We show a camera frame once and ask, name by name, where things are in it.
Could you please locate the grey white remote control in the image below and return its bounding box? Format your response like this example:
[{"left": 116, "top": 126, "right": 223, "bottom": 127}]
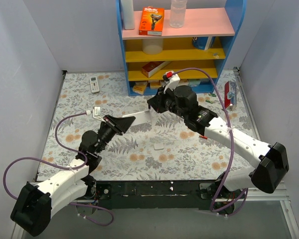
[{"left": 122, "top": 110, "right": 151, "bottom": 126}]

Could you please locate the white battery cover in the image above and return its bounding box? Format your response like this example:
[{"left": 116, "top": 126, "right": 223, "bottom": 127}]
[{"left": 153, "top": 143, "right": 164, "bottom": 150}]

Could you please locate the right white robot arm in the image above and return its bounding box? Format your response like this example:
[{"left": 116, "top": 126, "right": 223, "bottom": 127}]
[{"left": 147, "top": 86, "right": 289, "bottom": 198}]

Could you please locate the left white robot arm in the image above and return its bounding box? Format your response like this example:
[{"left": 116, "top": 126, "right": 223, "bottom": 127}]
[{"left": 10, "top": 115, "right": 136, "bottom": 237}]

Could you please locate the small white remote control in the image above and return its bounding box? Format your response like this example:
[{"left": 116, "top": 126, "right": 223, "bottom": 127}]
[{"left": 89, "top": 77, "right": 100, "bottom": 93}]

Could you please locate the white orange small box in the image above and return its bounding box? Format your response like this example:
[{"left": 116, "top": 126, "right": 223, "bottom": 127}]
[{"left": 149, "top": 81, "right": 161, "bottom": 89}]

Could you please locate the yellow orange small box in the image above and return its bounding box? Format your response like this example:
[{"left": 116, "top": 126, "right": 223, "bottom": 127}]
[{"left": 132, "top": 84, "right": 147, "bottom": 95}]

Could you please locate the white tan small box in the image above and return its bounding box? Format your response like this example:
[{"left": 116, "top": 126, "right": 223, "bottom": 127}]
[{"left": 178, "top": 79, "right": 189, "bottom": 86}]

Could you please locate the red white long box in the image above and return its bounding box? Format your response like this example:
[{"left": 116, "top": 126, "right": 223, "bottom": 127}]
[{"left": 142, "top": 61, "right": 171, "bottom": 78}]

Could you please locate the pale green small box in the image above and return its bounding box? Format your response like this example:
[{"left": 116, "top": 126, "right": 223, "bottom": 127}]
[{"left": 188, "top": 79, "right": 201, "bottom": 87}]

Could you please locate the floral tablecloth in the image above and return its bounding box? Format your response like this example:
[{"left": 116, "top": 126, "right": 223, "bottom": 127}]
[{"left": 36, "top": 70, "right": 267, "bottom": 182}]

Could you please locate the white translucent cup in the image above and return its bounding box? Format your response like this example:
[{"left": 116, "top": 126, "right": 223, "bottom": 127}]
[{"left": 142, "top": 38, "right": 163, "bottom": 55}]

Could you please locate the blue shelf unit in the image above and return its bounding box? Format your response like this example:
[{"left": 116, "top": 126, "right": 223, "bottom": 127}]
[{"left": 116, "top": 0, "right": 247, "bottom": 96}]

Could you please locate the red toothpaste box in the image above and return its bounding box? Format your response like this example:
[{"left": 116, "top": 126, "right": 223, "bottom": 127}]
[{"left": 224, "top": 81, "right": 237, "bottom": 111}]

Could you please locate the blue white can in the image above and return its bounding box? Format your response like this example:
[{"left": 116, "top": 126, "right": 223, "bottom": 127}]
[{"left": 192, "top": 36, "right": 215, "bottom": 50}]

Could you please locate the orange razor box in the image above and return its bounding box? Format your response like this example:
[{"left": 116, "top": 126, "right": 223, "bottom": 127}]
[{"left": 139, "top": 6, "right": 165, "bottom": 36}]

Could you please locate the clear plastic bottle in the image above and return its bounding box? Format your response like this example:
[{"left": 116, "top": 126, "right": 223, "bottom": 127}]
[{"left": 169, "top": 0, "right": 187, "bottom": 28}]

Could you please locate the white bottle on shelf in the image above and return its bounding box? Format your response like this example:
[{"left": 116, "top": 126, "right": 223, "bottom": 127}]
[{"left": 121, "top": 0, "right": 135, "bottom": 30}]

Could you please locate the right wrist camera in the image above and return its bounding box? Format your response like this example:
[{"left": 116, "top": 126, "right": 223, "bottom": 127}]
[{"left": 163, "top": 71, "right": 180, "bottom": 93}]

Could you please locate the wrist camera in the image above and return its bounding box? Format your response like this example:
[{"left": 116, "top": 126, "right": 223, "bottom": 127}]
[
  {"left": 163, "top": 71, "right": 180, "bottom": 93},
  {"left": 85, "top": 106, "right": 105, "bottom": 122}
]

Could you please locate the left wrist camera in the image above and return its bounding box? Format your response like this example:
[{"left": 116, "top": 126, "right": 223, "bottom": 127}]
[{"left": 85, "top": 106, "right": 105, "bottom": 122}]

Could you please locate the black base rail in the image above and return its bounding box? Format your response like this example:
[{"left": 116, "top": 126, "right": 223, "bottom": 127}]
[{"left": 67, "top": 179, "right": 240, "bottom": 211}]

